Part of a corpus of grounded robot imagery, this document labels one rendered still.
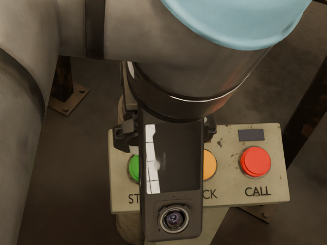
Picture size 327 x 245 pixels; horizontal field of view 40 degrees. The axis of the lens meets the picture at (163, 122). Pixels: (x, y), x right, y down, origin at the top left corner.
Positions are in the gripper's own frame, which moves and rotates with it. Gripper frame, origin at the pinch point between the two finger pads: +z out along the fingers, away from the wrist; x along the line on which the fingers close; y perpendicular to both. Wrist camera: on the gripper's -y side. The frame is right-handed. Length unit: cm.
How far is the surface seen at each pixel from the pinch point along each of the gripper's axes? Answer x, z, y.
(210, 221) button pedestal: -9.9, 20.0, -7.5
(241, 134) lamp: -13.3, 10.2, 3.5
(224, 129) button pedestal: -11.1, 10.4, 4.5
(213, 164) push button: -8.8, 9.3, -0.4
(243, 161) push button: -13.0, 9.6, -0.2
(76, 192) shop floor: 13, 75, 4
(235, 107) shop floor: -37, 85, 28
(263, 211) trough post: -37, 72, -5
